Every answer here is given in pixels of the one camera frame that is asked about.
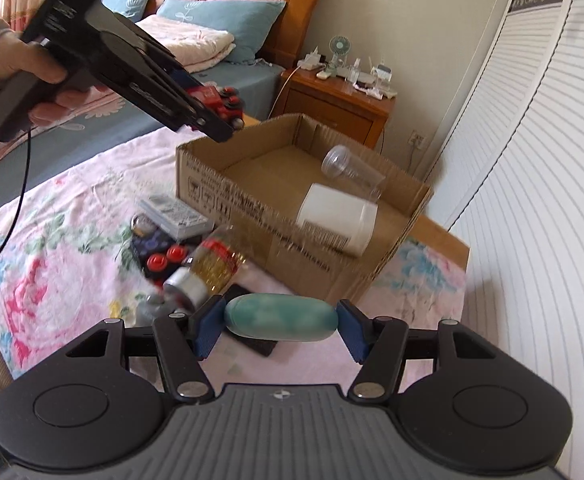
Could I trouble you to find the clear plastic cup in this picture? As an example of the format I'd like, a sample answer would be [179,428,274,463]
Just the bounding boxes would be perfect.
[321,144,387,202]

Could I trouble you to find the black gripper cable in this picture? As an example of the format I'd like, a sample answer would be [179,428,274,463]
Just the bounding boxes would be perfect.
[0,125,33,279]

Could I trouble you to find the small red box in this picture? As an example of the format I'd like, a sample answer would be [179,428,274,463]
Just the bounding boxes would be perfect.
[184,85,247,134]

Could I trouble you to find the small green desk fan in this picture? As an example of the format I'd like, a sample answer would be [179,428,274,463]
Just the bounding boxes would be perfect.
[327,35,349,69]

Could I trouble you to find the blue bed sheet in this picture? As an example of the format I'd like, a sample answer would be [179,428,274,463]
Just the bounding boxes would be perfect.
[0,62,285,202]

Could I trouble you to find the white power cable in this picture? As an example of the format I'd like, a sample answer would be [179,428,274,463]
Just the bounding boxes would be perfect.
[270,67,299,122]

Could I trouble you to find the small white box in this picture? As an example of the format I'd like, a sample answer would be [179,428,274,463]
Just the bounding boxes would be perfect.
[138,193,208,239]

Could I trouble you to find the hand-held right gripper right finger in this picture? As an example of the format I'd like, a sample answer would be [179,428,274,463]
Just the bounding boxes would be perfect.
[337,300,495,404]

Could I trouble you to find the person's left hand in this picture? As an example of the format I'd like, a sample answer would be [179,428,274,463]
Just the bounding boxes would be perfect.
[0,41,109,126]

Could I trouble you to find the large blue pillow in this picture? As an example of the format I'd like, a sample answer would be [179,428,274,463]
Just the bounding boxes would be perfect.
[155,0,287,65]

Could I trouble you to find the teal oval case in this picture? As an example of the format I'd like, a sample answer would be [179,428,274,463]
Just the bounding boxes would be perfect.
[223,293,339,344]

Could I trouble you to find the round metal tin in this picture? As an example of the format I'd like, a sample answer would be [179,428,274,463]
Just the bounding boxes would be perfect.
[130,213,159,236]

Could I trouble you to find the black flat object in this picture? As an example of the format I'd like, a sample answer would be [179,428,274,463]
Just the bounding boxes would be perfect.
[224,285,280,359]

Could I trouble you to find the pink floral tablecloth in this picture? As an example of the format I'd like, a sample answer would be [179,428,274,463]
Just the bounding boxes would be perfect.
[0,124,469,397]

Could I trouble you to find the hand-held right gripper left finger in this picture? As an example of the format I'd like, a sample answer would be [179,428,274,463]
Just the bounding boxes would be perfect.
[64,295,227,404]

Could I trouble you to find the pink quilt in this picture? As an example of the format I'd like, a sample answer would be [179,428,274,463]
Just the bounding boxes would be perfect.
[0,14,237,181]

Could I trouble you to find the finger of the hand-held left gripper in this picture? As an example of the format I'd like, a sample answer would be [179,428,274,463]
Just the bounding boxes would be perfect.
[96,55,236,144]
[136,24,209,93]

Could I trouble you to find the white plastic jar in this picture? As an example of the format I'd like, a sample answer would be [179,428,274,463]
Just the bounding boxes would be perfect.
[295,182,379,257]

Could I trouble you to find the small blue pillow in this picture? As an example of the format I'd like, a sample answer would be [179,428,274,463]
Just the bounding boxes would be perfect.
[92,0,153,24]

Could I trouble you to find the seasoning bottle with red label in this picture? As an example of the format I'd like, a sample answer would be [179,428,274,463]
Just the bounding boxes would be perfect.
[163,225,251,309]

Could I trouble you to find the cardboard box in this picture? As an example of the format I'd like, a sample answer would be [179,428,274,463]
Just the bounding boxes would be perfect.
[174,112,433,311]

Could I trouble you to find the black toy with red knobs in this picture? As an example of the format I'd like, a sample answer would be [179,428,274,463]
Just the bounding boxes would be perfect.
[132,232,199,282]

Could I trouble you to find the white louvered closet doors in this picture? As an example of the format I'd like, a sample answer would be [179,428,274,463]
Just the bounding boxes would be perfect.
[423,0,584,480]

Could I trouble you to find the wooden nightstand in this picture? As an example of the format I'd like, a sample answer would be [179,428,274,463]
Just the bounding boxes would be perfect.
[278,66,397,150]

